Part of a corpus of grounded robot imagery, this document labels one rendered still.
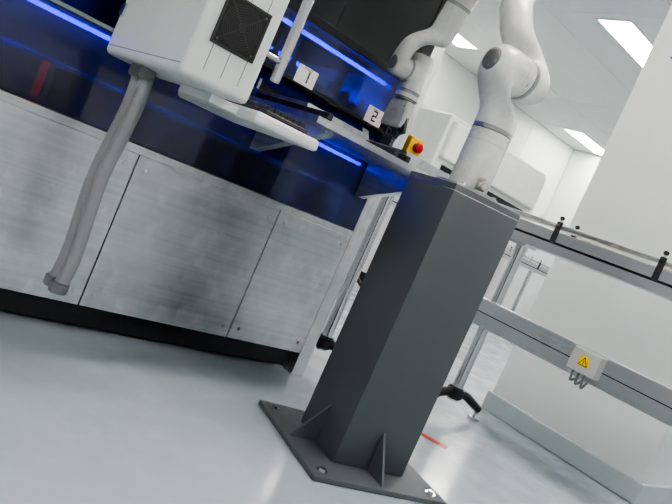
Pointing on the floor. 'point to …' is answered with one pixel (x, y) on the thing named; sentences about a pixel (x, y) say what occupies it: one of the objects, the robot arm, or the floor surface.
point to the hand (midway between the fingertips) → (386, 142)
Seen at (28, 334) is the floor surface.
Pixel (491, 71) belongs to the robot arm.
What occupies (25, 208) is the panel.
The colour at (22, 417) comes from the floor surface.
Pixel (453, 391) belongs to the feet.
